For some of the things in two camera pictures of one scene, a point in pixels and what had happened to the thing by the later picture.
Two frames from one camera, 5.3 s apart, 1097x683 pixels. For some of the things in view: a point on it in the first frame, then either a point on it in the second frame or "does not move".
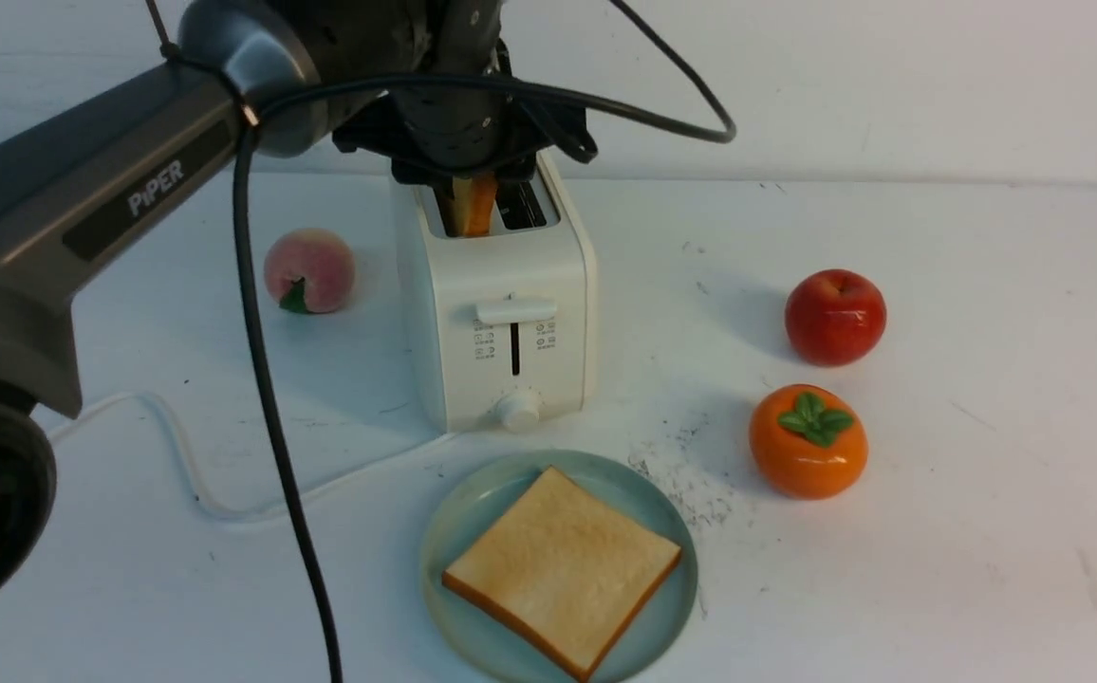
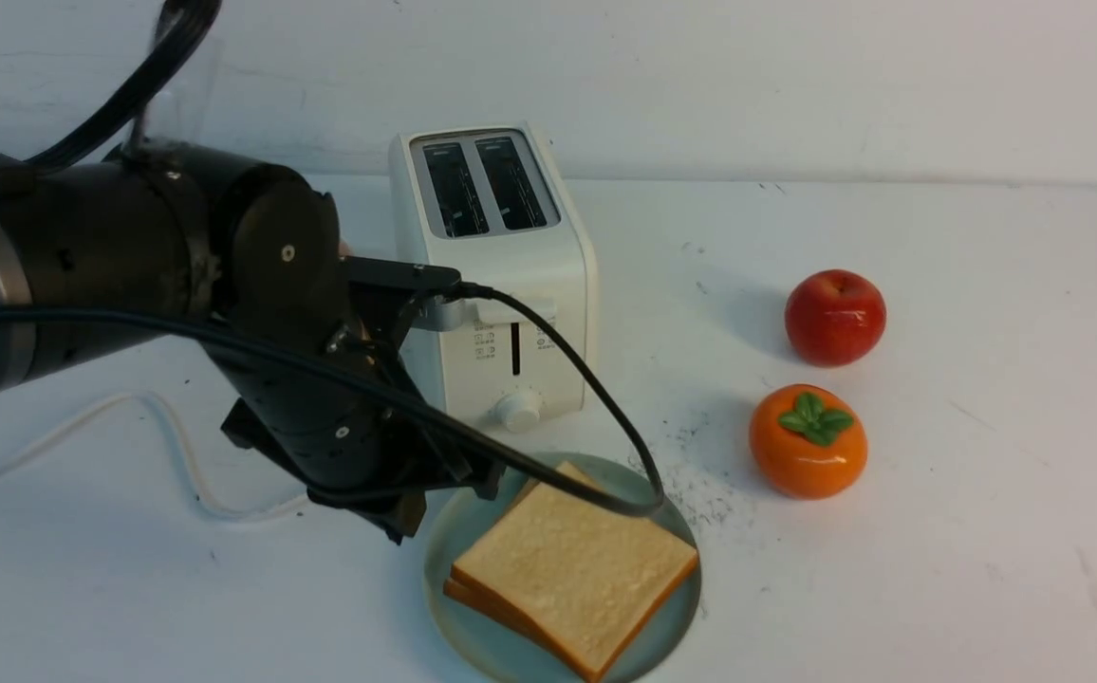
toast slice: x=471 y=212 to x=585 y=578
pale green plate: x=475 y=496 does not move
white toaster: x=507 y=320 does not move
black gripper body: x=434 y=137 to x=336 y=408
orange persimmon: x=807 y=442 does not move
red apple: x=835 y=318 does not move
